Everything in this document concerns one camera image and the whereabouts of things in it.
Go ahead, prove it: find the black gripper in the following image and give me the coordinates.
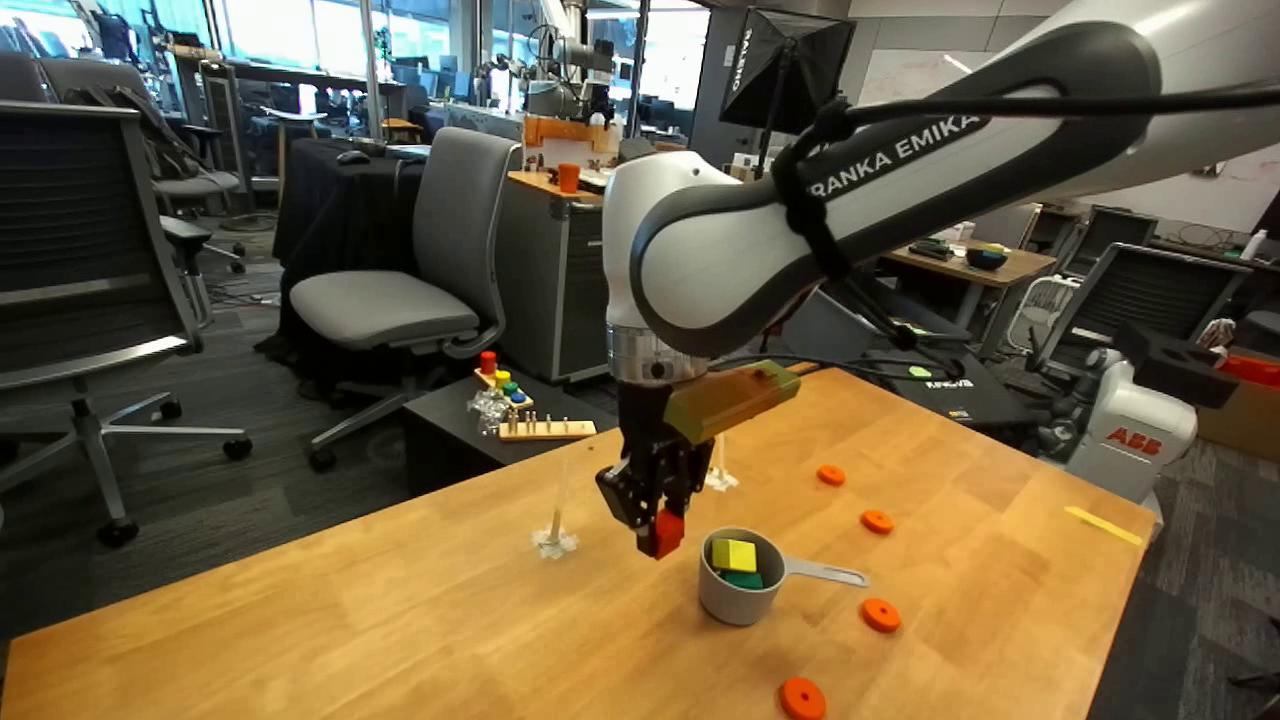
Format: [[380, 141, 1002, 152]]
[[596, 384, 713, 529]]

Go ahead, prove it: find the yellow cube block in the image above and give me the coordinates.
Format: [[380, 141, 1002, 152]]
[[713, 536, 757, 576]]

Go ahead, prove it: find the grey measuring cup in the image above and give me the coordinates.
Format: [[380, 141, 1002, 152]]
[[701, 529, 868, 627]]

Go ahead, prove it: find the red cube block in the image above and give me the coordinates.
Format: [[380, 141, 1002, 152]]
[[637, 513, 684, 559]]

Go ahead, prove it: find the green octagonal block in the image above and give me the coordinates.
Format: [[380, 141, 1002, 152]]
[[717, 574, 768, 588]]

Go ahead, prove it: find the white ABB robot base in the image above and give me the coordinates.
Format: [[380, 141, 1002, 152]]
[[1066, 350, 1195, 513]]

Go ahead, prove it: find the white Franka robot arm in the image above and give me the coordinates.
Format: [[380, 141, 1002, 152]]
[[596, 0, 1280, 556]]

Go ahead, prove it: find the orange cup on cabinet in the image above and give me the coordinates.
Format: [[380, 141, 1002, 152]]
[[557, 166, 580, 194]]

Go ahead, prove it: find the clear peg stand right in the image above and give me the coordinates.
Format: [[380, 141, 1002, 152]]
[[703, 438, 741, 493]]

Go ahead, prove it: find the wooden toy peg board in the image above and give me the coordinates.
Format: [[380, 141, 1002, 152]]
[[466, 351, 596, 446]]

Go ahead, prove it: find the black low side table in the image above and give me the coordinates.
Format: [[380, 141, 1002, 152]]
[[395, 372, 622, 498]]

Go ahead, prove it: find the grey drawer cabinet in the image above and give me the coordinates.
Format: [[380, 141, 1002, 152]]
[[501, 171, 608, 384]]

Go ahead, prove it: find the grey office chair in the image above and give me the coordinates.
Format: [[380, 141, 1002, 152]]
[[286, 128, 519, 473]]

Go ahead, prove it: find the wooden desk background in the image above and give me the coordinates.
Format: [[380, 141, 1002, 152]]
[[883, 242, 1051, 330]]

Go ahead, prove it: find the yellow tape strip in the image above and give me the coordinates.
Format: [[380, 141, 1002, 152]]
[[1065, 504, 1148, 549]]

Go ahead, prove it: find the black softbox light stand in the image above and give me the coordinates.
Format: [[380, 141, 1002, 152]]
[[718, 14, 857, 134]]

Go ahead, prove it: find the black mesh office chair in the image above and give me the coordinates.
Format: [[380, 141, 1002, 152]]
[[0, 100, 253, 549]]

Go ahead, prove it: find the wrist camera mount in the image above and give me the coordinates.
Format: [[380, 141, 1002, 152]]
[[665, 360, 800, 446]]

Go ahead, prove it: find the orange ring near front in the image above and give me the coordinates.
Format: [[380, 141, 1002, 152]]
[[776, 675, 833, 720]]

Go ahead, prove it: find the orange ring beside cup handle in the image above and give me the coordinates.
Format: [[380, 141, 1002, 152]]
[[857, 597, 908, 638]]

